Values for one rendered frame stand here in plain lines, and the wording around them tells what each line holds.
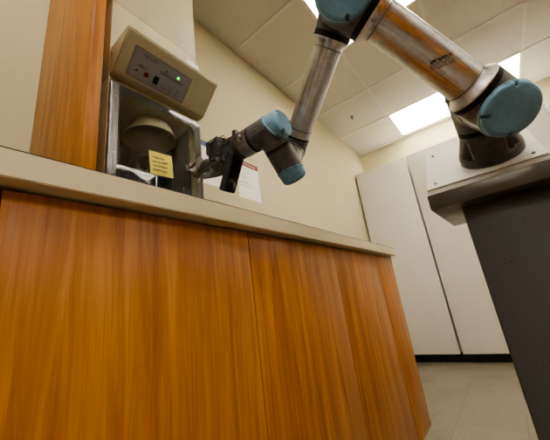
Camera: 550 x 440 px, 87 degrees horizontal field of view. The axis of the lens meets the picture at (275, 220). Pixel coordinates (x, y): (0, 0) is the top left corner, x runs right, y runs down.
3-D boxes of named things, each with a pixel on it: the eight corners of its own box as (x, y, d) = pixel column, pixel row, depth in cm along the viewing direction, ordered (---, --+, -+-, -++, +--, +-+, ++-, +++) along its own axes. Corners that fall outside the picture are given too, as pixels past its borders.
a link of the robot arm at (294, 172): (310, 166, 88) (292, 134, 84) (306, 178, 78) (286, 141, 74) (287, 177, 91) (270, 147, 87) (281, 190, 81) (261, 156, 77)
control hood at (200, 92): (107, 75, 84) (109, 48, 87) (199, 121, 109) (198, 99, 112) (127, 51, 77) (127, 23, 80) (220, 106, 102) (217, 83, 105)
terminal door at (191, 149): (105, 211, 72) (111, 81, 84) (203, 228, 96) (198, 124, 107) (106, 210, 72) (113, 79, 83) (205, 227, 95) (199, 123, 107)
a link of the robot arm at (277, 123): (288, 141, 73) (271, 110, 70) (256, 158, 79) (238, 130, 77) (298, 132, 79) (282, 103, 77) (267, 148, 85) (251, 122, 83)
